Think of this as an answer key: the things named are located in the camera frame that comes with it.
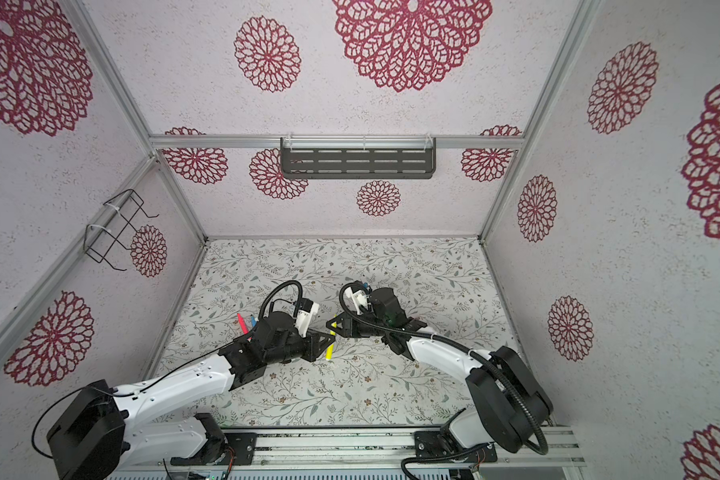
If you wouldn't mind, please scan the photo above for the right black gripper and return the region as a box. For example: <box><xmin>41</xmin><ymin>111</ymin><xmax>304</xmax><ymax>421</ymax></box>
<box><xmin>326</xmin><ymin>312</ymin><xmax>391</xmax><ymax>340</ymax></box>

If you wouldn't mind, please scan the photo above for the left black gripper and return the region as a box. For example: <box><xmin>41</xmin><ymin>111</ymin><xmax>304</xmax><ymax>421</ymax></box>
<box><xmin>267</xmin><ymin>328</ymin><xmax>336</xmax><ymax>366</ymax></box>

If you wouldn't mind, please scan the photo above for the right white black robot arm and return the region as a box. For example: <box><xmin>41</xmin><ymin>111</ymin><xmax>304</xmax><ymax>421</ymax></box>
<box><xmin>326</xmin><ymin>281</ymin><xmax>553</xmax><ymax>455</ymax></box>

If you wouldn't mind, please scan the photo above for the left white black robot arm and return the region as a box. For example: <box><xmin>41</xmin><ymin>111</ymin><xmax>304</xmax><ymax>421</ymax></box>
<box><xmin>46</xmin><ymin>311</ymin><xmax>335</xmax><ymax>479</ymax></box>

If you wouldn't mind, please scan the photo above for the pink highlighter pen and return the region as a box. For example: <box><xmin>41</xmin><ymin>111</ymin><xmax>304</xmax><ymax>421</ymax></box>
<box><xmin>237</xmin><ymin>314</ymin><xmax>249</xmax><ymax>335</ymax></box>

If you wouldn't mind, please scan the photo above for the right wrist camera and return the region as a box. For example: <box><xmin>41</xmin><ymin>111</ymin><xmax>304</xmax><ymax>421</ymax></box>
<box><xmin>342</xmin><ymin>285</ymin><xmax>370</xmax><ymax>315</ymax></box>

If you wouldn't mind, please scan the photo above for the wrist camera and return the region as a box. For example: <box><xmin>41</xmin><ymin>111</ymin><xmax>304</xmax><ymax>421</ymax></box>
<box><xmin>295</xmin><ymin>299</ymin><xmax>320</xmax><ymax>338</ymax></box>
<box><xmin>342</xmin><ymin>285</ymin><xmax>370</xmax><ymax>315</ymax></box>

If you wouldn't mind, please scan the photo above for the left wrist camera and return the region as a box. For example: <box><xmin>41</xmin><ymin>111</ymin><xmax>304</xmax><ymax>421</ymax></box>
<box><xmin>295</xmin><ymin>299</ymin><xmax>320</xmax><ymax>338</ymax></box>

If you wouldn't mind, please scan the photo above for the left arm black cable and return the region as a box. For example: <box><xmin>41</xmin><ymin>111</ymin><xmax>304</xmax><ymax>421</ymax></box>
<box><xmin>257</xmin><ymin>280</ymin><xmax>304</xmax><ymax>322</ymax></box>

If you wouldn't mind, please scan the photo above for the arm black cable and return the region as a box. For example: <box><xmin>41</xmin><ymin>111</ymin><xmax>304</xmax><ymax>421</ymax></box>
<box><xmin>338</xmin><ymin>280</ymin><xmax>550</xmax><ymax>456</ymax></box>
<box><xmin>257</xmin><ymin>280</ymin><xmax>304</xmax><ymax>322</ymax></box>

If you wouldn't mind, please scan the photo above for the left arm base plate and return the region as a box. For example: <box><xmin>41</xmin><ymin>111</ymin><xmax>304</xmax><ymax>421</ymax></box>
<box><xmin>168</xmin><ymin>432</ymin><xmax>258</xmax><ymax>466</ymax></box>

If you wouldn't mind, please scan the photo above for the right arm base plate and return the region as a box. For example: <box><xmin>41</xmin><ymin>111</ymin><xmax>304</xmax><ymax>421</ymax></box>
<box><xmin>413</xmin><ymin>430</ymin><xmax>498</xmax><ymax>464</ymax></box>

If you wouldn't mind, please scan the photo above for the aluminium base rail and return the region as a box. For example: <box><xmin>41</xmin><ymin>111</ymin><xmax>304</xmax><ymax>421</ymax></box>
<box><xmin>119</xmin><ymin>425</ymin><xmax>587</xmax><ymax>473</ymax></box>

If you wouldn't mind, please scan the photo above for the dark metal wall shelf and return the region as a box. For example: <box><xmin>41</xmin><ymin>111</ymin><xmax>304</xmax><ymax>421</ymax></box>
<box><xmin>279</xmin><ymin>137</ymin><xmax>437</xmax><ymax>180</ymax></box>

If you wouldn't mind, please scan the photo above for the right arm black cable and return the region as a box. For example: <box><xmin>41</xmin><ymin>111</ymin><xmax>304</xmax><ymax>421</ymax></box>
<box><xmin>338</xmin><ymin>280</ymin><xmax>550</xmax><ymax>456</ymax></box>

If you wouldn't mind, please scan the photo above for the black wire wall basket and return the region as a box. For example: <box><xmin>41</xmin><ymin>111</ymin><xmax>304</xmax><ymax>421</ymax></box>
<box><xmin>82</xmin><ymin>188</ymin><xmax>158</xmax><ymax>272</ymax></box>

